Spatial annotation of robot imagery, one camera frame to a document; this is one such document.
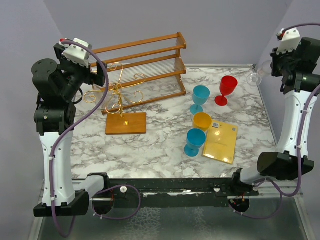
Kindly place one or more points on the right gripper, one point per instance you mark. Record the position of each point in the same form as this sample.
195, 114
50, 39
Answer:
275, 57

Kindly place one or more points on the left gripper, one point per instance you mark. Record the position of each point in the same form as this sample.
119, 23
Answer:
92, 78

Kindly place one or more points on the blue goblet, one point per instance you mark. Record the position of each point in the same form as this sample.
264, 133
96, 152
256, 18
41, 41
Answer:
195, 139
200, 96

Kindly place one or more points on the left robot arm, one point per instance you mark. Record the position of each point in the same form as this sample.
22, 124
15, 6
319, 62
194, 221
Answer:
58, 82

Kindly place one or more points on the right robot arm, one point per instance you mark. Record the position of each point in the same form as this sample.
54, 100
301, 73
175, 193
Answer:
301, 88

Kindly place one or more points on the wooden two-tier shelf rack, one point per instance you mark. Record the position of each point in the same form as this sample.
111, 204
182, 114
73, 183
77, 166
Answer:
140, 72

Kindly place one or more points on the red goblet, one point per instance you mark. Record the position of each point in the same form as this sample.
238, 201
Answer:
227, 86

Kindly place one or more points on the yellow goblet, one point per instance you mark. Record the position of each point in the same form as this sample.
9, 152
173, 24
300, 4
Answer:
202, 121

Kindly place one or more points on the yellow padded envelope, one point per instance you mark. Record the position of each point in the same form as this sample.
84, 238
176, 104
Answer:
220, 142

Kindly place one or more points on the blue goblet front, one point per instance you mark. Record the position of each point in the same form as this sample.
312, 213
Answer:
195, 139

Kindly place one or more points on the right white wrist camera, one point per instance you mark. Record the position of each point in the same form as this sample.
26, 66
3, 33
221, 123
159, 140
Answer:
289, 41

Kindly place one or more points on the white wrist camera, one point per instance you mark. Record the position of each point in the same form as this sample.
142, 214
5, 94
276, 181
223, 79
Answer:
75, 54
289, 41

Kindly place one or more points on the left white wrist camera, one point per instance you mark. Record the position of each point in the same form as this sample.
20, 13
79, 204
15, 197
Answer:
75, 54

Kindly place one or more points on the gold wire wine glass rack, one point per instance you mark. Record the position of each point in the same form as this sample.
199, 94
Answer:
117, 121

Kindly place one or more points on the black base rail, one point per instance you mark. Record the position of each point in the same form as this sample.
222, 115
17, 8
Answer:
172, 192

